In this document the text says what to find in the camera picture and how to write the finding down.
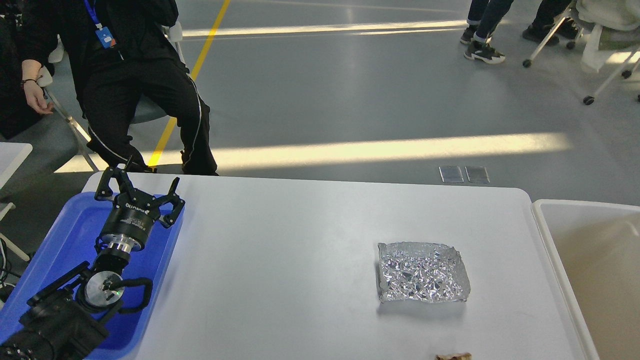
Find walking person legs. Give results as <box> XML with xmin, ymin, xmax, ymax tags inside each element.
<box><xmin>460</xmin><ymin>0</ymin><xmax>513</xmax><ymax>65</ymax></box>
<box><xmin>522</xmin><ymin>0</ymin><xmax>579</xmax><ymax>46</ymax></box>

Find metal floor plate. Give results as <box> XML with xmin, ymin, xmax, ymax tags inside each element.
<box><xmin>464</xmin><ymin>166</ymin><xmax>490</xmax><ymax>183</ymax></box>
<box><xmin>438</xmin><ymin>165</ymin><xmax>466</xmax><ymax>183</ymax></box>

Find white side table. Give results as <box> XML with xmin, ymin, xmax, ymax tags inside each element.
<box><xmin>0</xmin><ymin>142</ymin><xmax>33</xmax><ymax>262</ymax></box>

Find blue plastic tray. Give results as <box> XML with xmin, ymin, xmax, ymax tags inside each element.
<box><xmin>0</xmin><ymin>193</ymin><xmax>183</xmax><ymax>360</ymax></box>

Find white rolling chair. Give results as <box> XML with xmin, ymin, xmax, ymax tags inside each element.
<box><xmin>36</xmin><ymin>21</ymin><xmax>185</xmax><ymax>173</ymax></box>

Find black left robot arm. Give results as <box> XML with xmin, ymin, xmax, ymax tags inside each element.
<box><xmin>1</xmin><ymin>167</ymin><xmax>185</xmax><ymax>360</ymax></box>

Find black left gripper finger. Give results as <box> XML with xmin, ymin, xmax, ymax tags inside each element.
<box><xmin>94</xmin><ymin>166</ymin><xmax>136</xmax><ymax>202</ymax></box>
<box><xmin>150</xmin><ymin>177</ymin><xmax>185</xmax><ymax>228</ymax></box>

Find white chair with clothes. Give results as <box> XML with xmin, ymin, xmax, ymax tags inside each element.
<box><xmin>522</xmin><ymin>0</ymin><xmax>640</xmax><ymax>106</ymax></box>

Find crumpled aluminium foil sheet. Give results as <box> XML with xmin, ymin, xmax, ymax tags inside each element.
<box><xmin>377</xmin><ymin>241</ymin><xmax>471</xmax><ymax>305</ymax></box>

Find seated person in black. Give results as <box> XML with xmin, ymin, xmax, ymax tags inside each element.
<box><xmin>0</xmin><ymin>0</ymin><xmax>220</xmax><ymax>176</ymax></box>

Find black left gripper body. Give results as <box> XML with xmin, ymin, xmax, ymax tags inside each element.
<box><xmin>100</xmin><ymin>190</ymin><xmax>160</xmax><ymax>252</ymax></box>

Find brown crumpled paper scrap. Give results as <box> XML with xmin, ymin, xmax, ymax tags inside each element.
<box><xmin>434</xmin><ymin>352</ymin><xmax>473</xmax><ymax>360</ymax></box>

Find left metal floor plate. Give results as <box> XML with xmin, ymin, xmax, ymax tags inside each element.
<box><xmin>438</xmin><ymin>165</ymin><xmax>466</xmax><ymax>183</ymax></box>

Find blue id badge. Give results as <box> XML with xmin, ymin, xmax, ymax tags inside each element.
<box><xmin>83</xmin><ymin>0</ymin><xmax>117</xmax><ymax>49</ymax></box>

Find right metal floor plate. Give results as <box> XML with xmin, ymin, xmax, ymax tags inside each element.
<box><xmin>464</xmin><ymin>166</ymin><xmax>490</xmax><ymax>183</ymax></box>

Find white plastic bin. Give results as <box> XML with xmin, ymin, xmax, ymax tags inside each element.
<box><xmin>532</xmin><ymin>199</ymin><xmax>640</xmax><ymax>360</ymax></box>

